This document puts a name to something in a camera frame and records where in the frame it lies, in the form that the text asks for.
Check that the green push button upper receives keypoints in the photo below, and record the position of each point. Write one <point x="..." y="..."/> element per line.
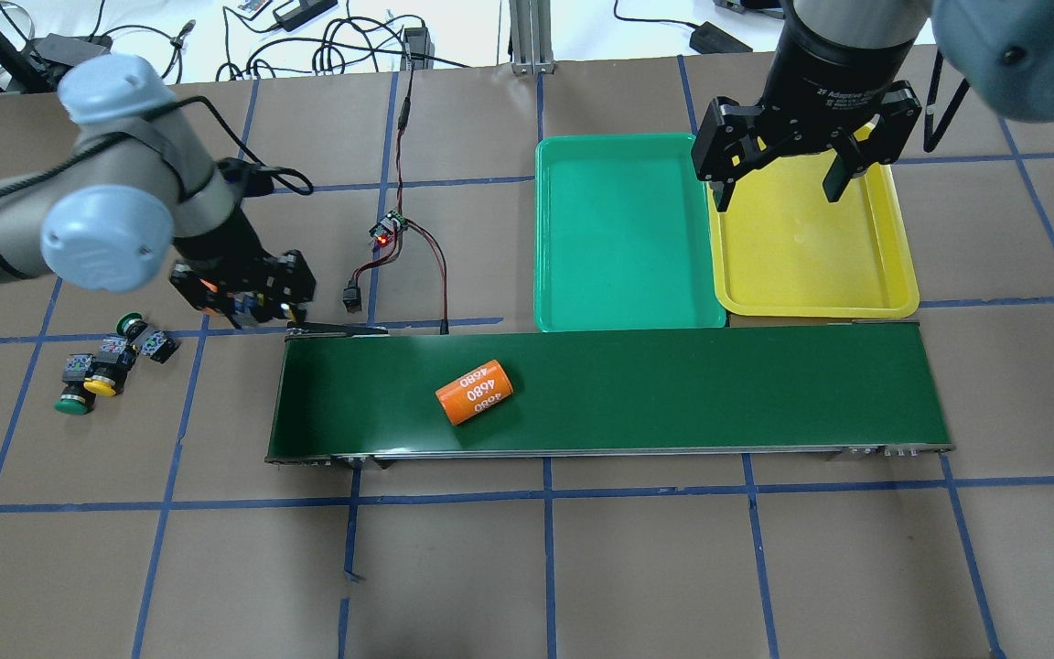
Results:
<point x="130" y="319"/>

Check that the green conveyor belt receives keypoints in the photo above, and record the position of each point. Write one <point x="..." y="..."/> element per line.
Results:
<point x="786" y="389"/>

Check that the black power adapter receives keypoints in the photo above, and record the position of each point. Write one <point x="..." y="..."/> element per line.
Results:
<point x="418" y="49"/>

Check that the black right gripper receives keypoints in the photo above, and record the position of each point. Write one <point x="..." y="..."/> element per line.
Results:
<point x="822" y="66"/>

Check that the small controller circuit board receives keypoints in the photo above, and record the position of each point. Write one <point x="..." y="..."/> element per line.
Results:
<point x="388" y="229"/>

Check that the aluminium frame post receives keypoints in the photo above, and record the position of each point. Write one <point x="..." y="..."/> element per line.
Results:
<point x="531" y="49"/>

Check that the orange cylinder with 4680 print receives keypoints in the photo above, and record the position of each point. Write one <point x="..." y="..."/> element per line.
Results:
<point x="474" y="392"/>

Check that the yellow push button in pile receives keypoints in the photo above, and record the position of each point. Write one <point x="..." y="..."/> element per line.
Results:
<point x="110" y="367"/>

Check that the black connector plug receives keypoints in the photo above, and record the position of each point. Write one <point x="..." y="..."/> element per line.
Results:
<point x="351" y="298"/>

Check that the yellow tray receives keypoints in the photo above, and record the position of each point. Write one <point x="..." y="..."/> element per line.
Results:
<point x="782" y="249"/>

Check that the green tray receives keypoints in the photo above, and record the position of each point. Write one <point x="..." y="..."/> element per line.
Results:
<point x="621" y="237"/>

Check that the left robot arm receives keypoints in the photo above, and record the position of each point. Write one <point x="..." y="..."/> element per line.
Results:
<point x="140" y="183"/>

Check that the green push button lower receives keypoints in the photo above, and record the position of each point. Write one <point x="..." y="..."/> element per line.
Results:
<point x="75" y="399"/>

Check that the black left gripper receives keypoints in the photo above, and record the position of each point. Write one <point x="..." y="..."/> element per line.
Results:
<point x="223" y="248"/>

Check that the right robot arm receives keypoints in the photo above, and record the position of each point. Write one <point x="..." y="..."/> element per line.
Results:
<point x="1004" y="50"/>

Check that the green push button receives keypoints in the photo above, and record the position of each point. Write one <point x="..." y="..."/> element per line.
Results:
<point x="75" y="399"/>
<point x="130" y="319"/>

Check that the black switch block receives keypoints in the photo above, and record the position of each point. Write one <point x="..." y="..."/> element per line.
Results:
<point x="155" y="344"/>

